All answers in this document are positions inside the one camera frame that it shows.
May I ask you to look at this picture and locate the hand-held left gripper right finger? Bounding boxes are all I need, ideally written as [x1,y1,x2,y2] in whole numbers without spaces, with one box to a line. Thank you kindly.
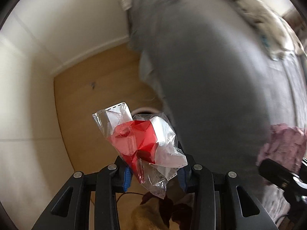
[179,154,279,230]

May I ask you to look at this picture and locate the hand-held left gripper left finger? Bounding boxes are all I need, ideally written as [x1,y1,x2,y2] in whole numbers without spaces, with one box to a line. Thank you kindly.
[31,157,132,230]

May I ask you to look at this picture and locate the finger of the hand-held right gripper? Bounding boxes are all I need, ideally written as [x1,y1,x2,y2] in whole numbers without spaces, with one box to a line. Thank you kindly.
[259,159,307,196]

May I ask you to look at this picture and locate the purple paper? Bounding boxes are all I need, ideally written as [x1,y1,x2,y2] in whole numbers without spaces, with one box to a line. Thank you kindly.
[257,123,307,170]

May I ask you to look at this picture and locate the red and clear plastic wrapper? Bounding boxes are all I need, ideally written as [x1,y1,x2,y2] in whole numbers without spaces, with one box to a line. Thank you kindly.
[92,102,188,199]

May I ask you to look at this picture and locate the pink round waste bin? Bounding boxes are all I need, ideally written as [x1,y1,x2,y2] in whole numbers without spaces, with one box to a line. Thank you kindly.
[131,108,157,115]

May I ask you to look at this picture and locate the plush bear toy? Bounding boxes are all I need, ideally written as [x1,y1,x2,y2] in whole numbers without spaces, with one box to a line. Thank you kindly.
[141,194,193,224]

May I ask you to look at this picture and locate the grey bed sheet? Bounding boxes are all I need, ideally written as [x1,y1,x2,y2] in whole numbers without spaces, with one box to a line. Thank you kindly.
[127,0,307,230]

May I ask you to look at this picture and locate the floral pillow with teal butterfly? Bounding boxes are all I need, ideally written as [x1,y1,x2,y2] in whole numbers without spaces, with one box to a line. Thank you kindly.
[206,0,305,61]

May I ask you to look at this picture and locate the black cable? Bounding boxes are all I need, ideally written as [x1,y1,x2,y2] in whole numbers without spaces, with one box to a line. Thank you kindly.
[116,192,144,204]

